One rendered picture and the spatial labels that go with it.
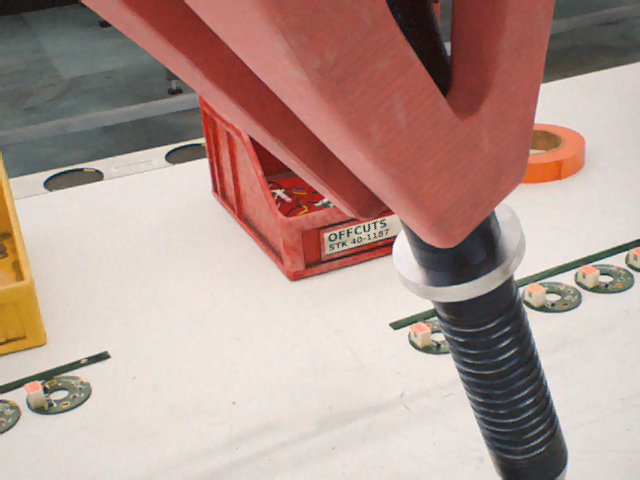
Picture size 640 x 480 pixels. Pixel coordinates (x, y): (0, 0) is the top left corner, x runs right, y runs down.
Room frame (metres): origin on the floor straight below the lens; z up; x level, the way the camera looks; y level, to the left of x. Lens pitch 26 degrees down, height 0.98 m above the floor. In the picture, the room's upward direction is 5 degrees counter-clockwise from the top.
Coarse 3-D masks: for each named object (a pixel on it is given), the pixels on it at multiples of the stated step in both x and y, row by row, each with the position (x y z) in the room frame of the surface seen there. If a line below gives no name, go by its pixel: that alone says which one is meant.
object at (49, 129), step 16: (192, 96) 2.52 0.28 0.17; (112, 112) 2.45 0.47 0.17; (128, 112) 2.46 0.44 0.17; (144, 112) 2.47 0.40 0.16; (160, 112) 2.48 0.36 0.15; (16, 128) 2.40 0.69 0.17; (32, 128) 2.39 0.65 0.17; (48, 128) 2.40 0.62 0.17; (64, 128) 2.41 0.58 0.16; (80, 128) 2.42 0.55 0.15; (0, 144) 2.36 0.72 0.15
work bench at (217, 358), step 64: (576, 128) 0.58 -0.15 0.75; (64, 192) 0.56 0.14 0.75; (128, 192) 0.55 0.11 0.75; (192, 192) 0.54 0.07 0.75; (512, 192) 0.50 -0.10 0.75; (576, 192) 0.49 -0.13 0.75; (64, 256) 0.48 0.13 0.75; (128, 256) 0.47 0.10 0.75; (192, 256) 0.46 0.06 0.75; (256, 256) 0.46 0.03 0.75; (384, 256) 0.44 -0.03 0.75; (576, 256) 0.42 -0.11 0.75; (64, 320) 0.41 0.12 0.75; (128, 320) 0.40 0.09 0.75; (192, 320) 0.40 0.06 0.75; (256, 320) 0.39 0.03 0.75; (320, 320) 0.39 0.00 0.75; (384, 320) 0.38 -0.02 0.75; (576, 320) 0.37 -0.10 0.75; (0, 384) 0.36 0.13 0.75; (128, 384) 0.35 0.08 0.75; (192, 384) 0.35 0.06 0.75; (256, 384) 0.34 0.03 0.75; (320, 384) 0.34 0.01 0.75; (384, 384) 0.34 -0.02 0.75; (448, 384) 0.33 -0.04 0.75; (576, 384) 0.33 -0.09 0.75; (0, 448) 0.32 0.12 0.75; (64, 448) 0.32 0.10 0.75; (128, 448) 0.31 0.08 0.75; (192, 448) 0.31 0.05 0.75; (256, 448) 0.30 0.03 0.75; (320, 448) 0.30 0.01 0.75; (384, 448) 0.30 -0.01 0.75; (448, 448) 0.29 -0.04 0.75; (576, 448) 0.29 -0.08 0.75
